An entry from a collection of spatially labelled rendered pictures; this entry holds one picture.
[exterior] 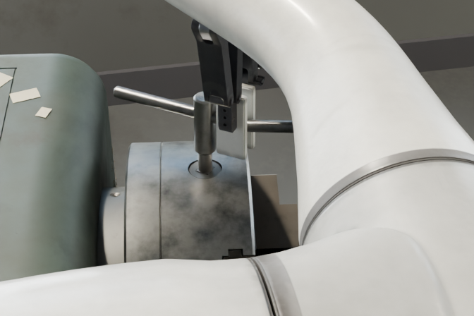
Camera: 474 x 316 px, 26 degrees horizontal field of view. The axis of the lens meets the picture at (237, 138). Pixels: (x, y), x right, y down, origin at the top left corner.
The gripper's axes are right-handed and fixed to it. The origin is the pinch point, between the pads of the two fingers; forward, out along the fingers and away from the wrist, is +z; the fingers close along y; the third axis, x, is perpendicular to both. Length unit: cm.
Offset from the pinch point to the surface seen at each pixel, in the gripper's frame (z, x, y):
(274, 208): 18.4, 0.0, 10.5
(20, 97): 4.2, 25.5, 0.3
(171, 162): 6.7, 6.9, -0.6
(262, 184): 17.5, 2.6, 12.9
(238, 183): 6.9, -0.6, -0.8
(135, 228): 8.3, 6.3, -9.6
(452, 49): 111, 23, 219
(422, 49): 110, 31, 213
